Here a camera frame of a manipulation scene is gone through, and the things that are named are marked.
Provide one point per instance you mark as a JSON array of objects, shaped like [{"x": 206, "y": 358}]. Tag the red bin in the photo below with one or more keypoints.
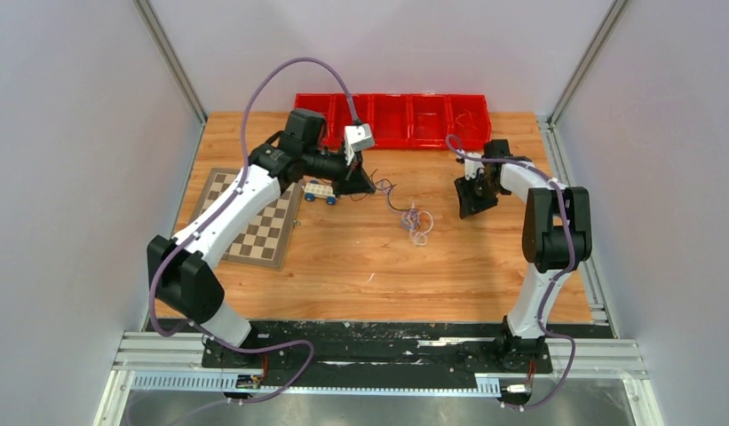
[
  {"x": 390, "y": 122},
  {"x": 322, "y": 103},
  {"x": 470, "y": 120},
  {"x": 430, "y": 121},
  {"x": 342, "y": 116}
]

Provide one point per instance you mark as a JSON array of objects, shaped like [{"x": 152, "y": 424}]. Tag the aluminium front rail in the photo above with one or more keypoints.
[{"x": 175, "y": 364}]

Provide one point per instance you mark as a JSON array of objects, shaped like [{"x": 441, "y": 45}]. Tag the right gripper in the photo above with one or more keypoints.
[{"x": 468, "y": 203}]

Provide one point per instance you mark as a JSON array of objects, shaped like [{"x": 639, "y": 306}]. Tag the left aluminium frame post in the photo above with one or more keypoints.
[{"x": 156, "y": 29}]

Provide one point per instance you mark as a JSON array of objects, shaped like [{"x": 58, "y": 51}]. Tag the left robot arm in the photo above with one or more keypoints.
[{"x": 181, "y": 268}]

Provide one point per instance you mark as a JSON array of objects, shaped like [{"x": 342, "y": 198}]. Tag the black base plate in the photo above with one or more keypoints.
[{"x": 371, "y": 354}]

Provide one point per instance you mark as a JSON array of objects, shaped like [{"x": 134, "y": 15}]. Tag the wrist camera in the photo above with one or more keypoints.
[
  {"x": 357, "y": 137},
  {"x": 473, "y": 169}
]

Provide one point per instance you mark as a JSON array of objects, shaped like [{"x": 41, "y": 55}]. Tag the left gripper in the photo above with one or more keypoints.
[{"x": 357, "y": 182}]

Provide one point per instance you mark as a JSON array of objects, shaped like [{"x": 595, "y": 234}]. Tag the checkered chessboard mat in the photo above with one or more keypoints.
[{"x": 265, "y": 240}]

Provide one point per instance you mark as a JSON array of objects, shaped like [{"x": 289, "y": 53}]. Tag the right aluminium frame post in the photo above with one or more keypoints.
[{"x": 606, "y": 27}]

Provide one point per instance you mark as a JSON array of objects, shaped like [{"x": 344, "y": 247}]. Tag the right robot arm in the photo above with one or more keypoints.
[{"x": 556, "y": 235}]

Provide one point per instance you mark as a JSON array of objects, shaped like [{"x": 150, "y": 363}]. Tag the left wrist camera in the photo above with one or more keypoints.
[{"x": 357, "y": 137}]

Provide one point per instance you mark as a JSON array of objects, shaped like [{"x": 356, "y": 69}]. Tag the aluminium frame post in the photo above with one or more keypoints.
[
  {"x": 156, "y": 29},
  {"x": 606, "y": 27}
]

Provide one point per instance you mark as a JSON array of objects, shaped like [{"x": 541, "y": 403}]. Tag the white toy car blue wheels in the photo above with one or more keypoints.
[{"x": 314, "y": 190}]

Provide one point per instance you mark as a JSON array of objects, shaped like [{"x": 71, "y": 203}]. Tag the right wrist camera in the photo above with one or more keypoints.
[{"x": 473, "y": 169}]

